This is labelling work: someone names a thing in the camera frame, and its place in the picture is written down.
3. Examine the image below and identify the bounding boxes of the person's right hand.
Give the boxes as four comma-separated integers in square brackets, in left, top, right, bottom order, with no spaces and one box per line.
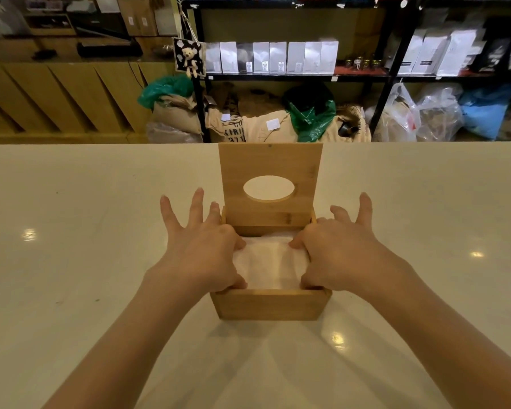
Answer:
[289,192,410,301]

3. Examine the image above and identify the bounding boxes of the person's left hand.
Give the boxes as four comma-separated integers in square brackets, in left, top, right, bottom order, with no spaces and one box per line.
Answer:
[160,187,248,302]

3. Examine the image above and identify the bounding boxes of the white tissue stack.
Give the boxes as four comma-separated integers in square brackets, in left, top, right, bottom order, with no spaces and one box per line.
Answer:
[233,235,311,291]

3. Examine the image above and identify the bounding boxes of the person's left forearm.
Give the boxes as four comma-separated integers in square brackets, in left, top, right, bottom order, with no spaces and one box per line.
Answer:
[42,272,198,409]

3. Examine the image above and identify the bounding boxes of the person's right forearm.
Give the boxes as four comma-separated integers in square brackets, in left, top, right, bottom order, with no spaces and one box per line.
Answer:
[364,262,511,409]

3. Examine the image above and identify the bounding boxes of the bamboo tissue box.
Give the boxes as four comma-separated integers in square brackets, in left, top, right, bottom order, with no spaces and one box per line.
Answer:
[210,142,333,322]

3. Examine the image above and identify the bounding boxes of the small burlap sack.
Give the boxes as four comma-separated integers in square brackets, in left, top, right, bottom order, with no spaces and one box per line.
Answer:
[147,95,205,143]

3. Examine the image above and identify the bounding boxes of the large printed burlap sack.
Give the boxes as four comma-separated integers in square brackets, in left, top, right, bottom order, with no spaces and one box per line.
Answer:
[206,104,372,143]

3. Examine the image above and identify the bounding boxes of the white plastic bag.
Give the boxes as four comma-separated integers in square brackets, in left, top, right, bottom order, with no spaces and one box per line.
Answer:
[372,82,421,143]

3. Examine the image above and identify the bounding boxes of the dark green plastic bag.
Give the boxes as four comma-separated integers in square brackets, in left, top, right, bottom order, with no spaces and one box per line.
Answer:
[282,86,337,143]

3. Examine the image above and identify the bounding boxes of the clear plastic bag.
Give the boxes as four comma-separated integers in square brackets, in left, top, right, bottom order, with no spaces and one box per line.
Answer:
[414,84,465,142]

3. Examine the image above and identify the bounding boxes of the light green plastic bag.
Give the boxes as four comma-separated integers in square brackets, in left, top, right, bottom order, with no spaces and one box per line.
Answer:
[137,75,195,110]

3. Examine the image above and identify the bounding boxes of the black metal shelf rack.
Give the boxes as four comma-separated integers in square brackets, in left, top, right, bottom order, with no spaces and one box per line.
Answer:
[180,0,511,143]

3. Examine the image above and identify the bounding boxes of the row of small glass jars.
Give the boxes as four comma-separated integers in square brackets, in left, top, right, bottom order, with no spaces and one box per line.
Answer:
[344,58,382,69]

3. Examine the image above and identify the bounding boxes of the wooden panelled counter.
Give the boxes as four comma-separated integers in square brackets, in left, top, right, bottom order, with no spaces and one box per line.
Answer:
[0,33,177,145]

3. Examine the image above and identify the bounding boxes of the hanging teddy bear card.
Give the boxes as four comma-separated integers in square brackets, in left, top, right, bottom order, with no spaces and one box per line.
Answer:
[172,37,206,80]

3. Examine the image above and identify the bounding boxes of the blue plastic bag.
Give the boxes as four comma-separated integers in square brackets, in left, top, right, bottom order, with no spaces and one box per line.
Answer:
[457,84,511,141]

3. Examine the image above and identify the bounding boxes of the row of small white packets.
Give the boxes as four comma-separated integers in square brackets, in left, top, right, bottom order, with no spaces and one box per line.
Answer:
[204,38,340,75]

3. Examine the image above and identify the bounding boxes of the group of large white bags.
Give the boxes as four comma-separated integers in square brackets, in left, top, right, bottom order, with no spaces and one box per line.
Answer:
[397,27,478,78]

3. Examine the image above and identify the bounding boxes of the long black box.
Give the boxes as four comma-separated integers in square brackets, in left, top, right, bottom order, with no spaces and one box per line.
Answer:
[76,40,144,59]

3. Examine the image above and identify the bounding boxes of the cardboard boxes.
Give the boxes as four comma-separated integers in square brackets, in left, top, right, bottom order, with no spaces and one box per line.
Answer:
[116,0,180,37]

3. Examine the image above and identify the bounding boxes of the group of black printed bags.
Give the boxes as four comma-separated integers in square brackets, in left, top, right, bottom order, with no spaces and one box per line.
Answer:
[472,19,511,74]

